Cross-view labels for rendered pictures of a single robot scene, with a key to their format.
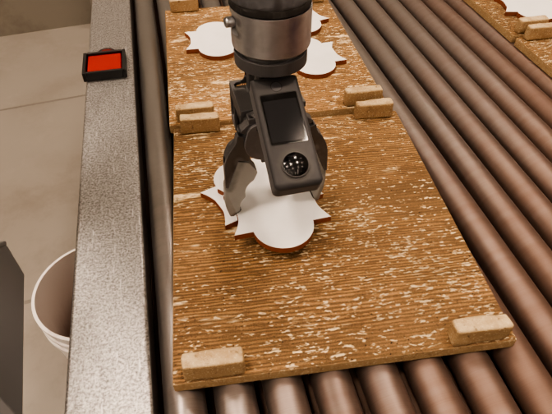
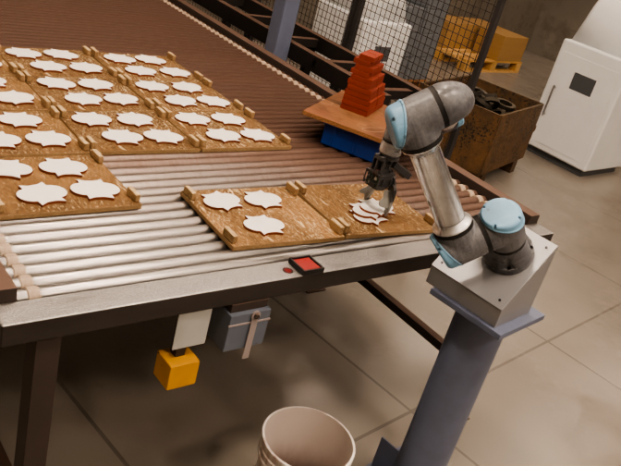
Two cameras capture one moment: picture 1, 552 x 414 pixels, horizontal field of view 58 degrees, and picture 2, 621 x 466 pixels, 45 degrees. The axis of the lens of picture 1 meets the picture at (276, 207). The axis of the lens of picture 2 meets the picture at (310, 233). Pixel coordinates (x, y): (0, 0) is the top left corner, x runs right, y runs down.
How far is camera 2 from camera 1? 274 cm
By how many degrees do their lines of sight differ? 91
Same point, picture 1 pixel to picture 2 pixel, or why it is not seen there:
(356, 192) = (347, 198)
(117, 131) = (351, 256)
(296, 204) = (372, 202)
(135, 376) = not seen: hidden behind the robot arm
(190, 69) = (297, 233)
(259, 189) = (372, 208)
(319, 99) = (297, 201)
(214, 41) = (268, 224)
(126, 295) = (420, 244)
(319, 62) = (269, 196)
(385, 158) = (325, 190)
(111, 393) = not seen: hidden behind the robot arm
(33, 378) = not seen: outside the picture
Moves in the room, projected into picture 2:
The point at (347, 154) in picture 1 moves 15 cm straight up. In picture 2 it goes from (329, 198) to (340, 158)
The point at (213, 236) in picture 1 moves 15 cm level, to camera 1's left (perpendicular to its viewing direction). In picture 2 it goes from (391, 224) to (414, 247)
